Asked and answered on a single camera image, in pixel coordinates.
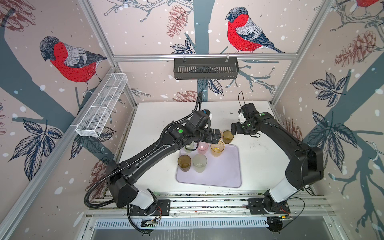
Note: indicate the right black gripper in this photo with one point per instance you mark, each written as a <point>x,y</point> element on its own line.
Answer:
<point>233,127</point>

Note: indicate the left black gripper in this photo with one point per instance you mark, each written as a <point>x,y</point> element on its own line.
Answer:
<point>210,138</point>

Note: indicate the dark amber textured glass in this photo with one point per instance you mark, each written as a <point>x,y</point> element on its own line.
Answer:
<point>227,137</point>

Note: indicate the yellow faceted glass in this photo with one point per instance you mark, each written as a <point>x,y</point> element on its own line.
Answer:
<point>217,149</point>

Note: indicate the pink faceted glass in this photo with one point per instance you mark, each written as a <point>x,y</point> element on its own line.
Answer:
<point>203,148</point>

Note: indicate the tall pale green glass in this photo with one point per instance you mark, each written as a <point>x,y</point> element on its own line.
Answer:
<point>199,162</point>

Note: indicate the pale green short glass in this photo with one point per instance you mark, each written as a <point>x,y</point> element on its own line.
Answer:
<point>189,148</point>

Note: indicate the olive amber textured glass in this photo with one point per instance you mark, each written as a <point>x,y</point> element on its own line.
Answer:
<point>184,163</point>

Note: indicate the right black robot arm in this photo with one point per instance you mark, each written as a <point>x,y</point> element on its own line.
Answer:
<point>306,165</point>

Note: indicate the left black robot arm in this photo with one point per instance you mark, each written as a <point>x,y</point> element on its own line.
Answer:
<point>122,177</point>

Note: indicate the lavender plastic tray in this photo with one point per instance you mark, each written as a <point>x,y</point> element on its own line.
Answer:
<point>221,171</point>

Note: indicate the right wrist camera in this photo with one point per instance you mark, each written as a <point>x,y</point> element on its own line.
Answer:
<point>241,117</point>

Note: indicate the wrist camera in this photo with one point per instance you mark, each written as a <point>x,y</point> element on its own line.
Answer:
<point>208,113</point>
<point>241,117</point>

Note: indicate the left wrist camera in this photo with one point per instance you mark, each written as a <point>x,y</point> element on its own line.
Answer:
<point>208,113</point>

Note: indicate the black hanging wire basket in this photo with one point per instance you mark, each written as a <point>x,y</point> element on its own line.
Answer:
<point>206,68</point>

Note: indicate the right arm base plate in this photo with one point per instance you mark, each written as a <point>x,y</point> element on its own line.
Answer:
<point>258,206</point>

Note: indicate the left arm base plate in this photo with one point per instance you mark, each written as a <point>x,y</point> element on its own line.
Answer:
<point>158,208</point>

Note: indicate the aluminium front rail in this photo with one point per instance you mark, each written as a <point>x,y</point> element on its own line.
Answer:
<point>240,204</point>

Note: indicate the white mesh wall shelf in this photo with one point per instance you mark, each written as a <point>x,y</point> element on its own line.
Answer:
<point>99,112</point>

